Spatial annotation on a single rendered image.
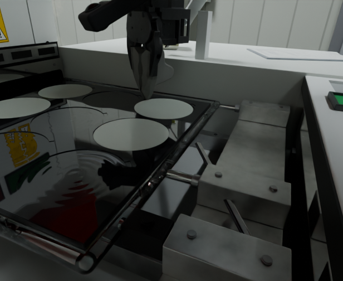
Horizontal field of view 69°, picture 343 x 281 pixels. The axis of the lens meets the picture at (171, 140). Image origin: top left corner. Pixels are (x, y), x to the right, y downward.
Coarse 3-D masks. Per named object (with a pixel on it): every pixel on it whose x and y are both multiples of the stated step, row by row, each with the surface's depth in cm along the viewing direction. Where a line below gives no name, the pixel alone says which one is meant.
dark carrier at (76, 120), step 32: (32, 96) 46; (96, 96) 47; (128, 96) 48; (160, 96) 48; (0, 128) 33; (32, 128) 34; (64, 128) 34; (96, 128) 35; (0, 160) 27; (32, 160) 27; (64, 160) 27; (96, 160) 27; (128, 160) 27; (160, 160) 28; (0, 192) 22; (32, 192) 22; (64, 192) 22; (96, 192) 23; (128, 192) 23; (32, 224) 19; (64, 224) 19; (96, 224) 19
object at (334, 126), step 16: (320, 80) 38; (336, 80) 39; (320, 96) 31; (320, 112) 26; (336, 112) 26; (320, 128) 22; (336, 128) 22; (336, 144) 19; (336, 160) 17; (336, 176) 15
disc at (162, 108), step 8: (136, 104) 44; (144, 104) 44; (152, 104) 44; (160, 104) 44; (168, 104) 44; (176, 104) 44; (184, 104) 45; (144, 112) 41; (152, 112) 41; (160, 112) 41; (168, 112) 41; (176, 112) 41; (184, 112) 41
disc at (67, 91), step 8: (48, 88) 51; (56, 88) 51; (64, 88) 51; (72, 88) 52; (80, 88) 52; (88, 88) 52; (48, 96) 46; (56, 96) 46; (64, 96) 46; (72, 96) 47
